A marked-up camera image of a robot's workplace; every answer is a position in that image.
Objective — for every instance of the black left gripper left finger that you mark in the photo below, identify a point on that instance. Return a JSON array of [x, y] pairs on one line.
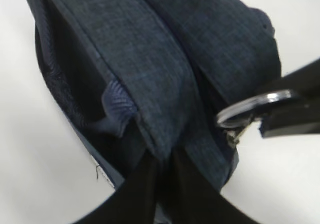
[[133, 202]]

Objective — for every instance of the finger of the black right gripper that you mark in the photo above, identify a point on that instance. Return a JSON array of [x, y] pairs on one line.
[[294, 113], [300, 84]]

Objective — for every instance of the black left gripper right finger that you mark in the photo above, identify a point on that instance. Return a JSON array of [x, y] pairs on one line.
[[196, 200]]

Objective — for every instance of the dark navy lunch bag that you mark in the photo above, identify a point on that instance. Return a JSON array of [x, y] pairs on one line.
[[145, 77]]

